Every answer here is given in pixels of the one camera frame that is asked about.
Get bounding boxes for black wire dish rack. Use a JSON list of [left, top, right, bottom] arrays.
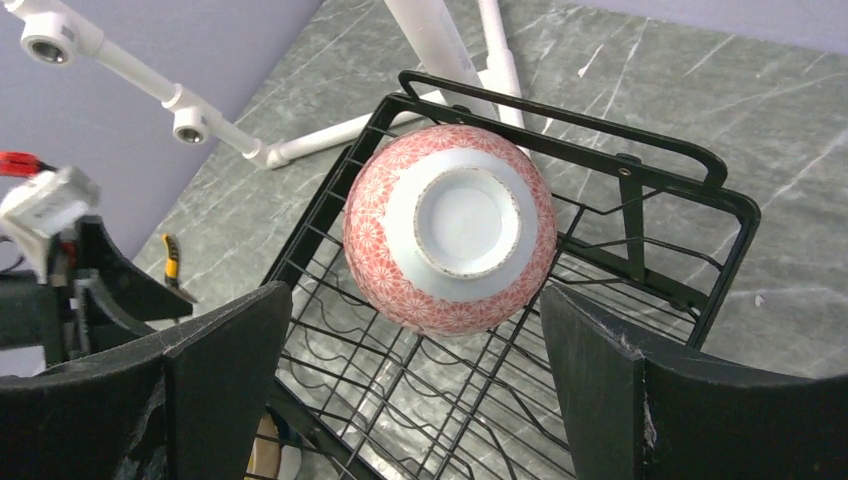
[[266, 70, 761, 479]]

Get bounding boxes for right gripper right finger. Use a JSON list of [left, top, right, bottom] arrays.
[[540, 285, 847, 479]]

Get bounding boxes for white PVC pipe frame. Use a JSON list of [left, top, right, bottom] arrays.
[[0, 0, 531, 171]]

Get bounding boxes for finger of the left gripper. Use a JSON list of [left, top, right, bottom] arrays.
[[76, 215, 193, 322]]

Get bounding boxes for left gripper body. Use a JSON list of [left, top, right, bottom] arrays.
[[42, 220, 91, 361]]

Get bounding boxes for red patterned bowl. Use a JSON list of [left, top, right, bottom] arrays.
[[343, 124, 557, 336]]

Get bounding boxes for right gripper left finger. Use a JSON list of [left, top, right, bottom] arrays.
[[1, 281, 292, 479]]

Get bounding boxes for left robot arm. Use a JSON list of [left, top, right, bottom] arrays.
[[1, 215, 193, 366]]

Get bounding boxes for yellow handled pliers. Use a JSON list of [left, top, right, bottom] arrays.
[[161, 234, 198, 303]]

